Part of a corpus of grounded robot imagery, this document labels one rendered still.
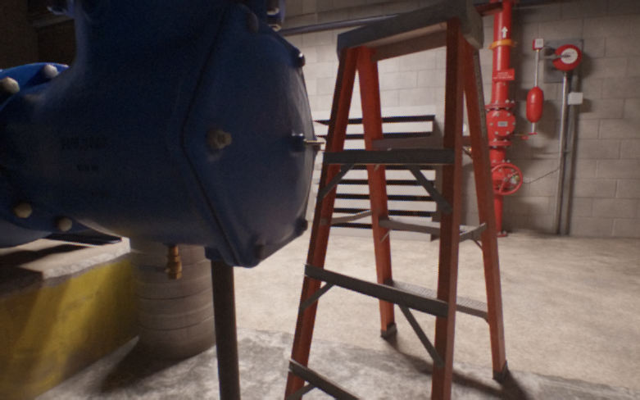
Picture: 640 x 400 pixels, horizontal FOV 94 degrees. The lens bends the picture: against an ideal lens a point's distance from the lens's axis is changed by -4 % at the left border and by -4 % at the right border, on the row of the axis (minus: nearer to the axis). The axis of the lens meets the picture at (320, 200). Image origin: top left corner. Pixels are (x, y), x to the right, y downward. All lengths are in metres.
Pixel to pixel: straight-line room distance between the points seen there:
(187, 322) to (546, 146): 3.74
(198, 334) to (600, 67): 4.23
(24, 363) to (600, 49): 4.79
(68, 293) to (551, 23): 4.45
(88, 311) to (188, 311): 0.39
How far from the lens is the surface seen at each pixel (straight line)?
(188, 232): 0.71
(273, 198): 0.70
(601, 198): 4.34
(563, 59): 4.08
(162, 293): 1.42
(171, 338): 1.50
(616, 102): 4.38
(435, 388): 0.82
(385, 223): 1.20
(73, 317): 1.56
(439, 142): 1.01
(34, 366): 1.54
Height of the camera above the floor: 0.80
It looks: 7 degrees down
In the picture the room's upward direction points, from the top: straight up
